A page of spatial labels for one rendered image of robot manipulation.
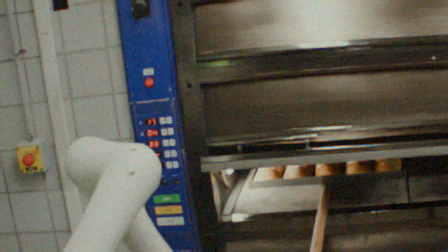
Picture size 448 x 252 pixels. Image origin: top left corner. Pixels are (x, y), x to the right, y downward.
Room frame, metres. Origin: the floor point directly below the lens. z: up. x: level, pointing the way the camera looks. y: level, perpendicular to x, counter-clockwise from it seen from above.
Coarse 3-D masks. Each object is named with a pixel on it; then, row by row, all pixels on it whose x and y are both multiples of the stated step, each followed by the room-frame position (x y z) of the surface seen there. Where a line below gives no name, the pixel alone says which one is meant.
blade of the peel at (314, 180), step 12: (372, 168) 2.98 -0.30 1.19; (252, 180) 2.93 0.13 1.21; (264, 180) 2.92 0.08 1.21; (276, 180) 2.91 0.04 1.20; (288, 180) 2.91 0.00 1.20; (300, 180) 2.90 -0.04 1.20; (312, 180) 2.90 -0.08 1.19; (336, 180) 2.89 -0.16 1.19; (348, 180) 2.88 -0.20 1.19; (360, 180) 2.87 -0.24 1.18
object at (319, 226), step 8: (328, 184) 2.79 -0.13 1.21; (328, 192) 2.72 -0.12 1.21; (320, 200) 2.65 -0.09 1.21; (320, 208) 2.57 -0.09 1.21; (320, 216) 2.50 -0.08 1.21; (320, 224) 2.44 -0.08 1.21; (320, 232) 2.38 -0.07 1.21; (312, 240) 2.33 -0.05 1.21; (320, 240) 2.32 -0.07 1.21; (312, 248) 2.26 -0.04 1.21; (320, 248) 2.28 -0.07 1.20
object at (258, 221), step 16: (336, 208) 2.64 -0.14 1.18; (352, 208) 2.62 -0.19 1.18; (368, 208) 2.60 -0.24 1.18; (384, 208) 2.58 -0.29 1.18; (400, 208) 2.57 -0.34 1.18; (416, 208) 2.55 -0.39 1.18; (432, 208) 2.54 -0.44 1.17; (224, 224) 2.63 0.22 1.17; (240, 224) 2.63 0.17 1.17; (256, 224) 2.62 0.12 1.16; (272, 224) 2.61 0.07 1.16; (288, 224) 2.61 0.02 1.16; (304, 224) 2.60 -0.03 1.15; (336, 224) 2.58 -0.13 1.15; (352, 224) 2.58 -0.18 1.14
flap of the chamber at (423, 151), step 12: (312, 156) 2.45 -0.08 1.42; (324, 156) 2.44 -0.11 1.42; (336, 156) 2.44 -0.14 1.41; (348, 156) 2.43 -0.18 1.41; (360, 156) 2.43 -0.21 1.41; (372, 156) 2.42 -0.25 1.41; (384, 156) 2.42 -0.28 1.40; (396, 156) 2.41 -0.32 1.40; (408, 156) 2.41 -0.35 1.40; (420, 156) 2.40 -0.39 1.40; (204, 168) 2.49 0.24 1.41; (216, 168) 2.48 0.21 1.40; (228, 168) 2.48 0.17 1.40; (240, 168) 2.47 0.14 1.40
